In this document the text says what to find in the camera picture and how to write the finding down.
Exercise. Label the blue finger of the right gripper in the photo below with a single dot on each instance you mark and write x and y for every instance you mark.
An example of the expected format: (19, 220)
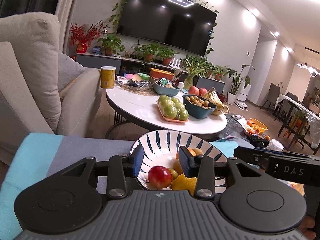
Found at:
(255, 156)

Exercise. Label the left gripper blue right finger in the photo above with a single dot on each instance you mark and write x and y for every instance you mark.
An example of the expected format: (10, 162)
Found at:
(200, 167)

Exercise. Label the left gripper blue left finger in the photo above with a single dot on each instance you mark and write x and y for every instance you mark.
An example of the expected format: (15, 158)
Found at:
(123, 170)

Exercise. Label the large yellow orange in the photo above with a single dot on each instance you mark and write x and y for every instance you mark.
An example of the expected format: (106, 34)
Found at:
(184, 183)

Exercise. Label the small orange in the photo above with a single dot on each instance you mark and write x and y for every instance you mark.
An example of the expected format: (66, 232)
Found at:
(190, 150)

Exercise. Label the small red tomato fruit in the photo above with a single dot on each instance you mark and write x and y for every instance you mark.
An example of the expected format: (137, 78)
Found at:
(159, 177)

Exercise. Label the person right hand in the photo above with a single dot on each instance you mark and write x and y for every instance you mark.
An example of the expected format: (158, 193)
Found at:
(306, 228)

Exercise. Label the brown longan in bowl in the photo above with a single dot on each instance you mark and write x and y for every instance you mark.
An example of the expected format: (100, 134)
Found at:
(198, 151)

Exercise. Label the clear vitamin bottle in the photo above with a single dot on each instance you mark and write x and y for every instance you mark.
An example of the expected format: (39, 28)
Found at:
(275, 145)

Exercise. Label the orange basket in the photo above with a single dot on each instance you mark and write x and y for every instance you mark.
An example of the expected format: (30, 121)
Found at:
(257, 125)

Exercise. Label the small green olive fruit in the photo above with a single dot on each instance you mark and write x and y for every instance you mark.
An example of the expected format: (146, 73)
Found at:
(174, 173)

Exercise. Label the dark marble side table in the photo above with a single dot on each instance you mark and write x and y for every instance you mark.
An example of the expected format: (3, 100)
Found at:
(233, 128)

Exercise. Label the white blue striped bowl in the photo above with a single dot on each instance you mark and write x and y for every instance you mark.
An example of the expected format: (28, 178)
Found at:
(161, 147)

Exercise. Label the dining table with chairs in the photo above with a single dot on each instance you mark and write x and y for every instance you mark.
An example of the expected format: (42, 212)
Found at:
(297, 120)

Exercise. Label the teal bowl of longans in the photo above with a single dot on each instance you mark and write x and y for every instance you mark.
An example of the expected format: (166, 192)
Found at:
(197, 106)

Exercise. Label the white round coffee table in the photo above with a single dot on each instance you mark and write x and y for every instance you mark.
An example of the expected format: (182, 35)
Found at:
(143, 111)

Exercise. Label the tray of green apples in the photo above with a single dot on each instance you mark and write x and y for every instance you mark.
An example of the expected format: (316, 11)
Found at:
(172, 109)

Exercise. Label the bunch of bananas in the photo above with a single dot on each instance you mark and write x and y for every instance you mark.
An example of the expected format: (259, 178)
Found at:
(211, 96)

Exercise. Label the tall potted plant white pot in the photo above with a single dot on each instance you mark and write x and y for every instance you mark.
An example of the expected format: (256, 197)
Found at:
(237, 79)

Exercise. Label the blue grey tablecloth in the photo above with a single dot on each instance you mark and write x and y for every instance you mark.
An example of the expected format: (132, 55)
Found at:
(40, 155)

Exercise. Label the yellow tin can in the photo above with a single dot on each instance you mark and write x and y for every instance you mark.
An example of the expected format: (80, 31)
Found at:
(108, 75)

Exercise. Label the orange box on table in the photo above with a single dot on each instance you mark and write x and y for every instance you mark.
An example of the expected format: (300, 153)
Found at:
(158, 74)

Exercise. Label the grey tv console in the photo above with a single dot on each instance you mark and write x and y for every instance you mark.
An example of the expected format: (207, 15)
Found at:
(132, 66)

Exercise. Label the beige sofa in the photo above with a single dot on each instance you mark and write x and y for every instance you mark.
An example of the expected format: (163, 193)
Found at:
(32, 101)

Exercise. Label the red flower decoration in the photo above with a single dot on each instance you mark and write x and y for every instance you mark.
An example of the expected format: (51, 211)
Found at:
(83, 35)

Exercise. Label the wall mounted black television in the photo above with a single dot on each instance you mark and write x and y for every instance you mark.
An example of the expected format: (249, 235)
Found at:
(182, 24)

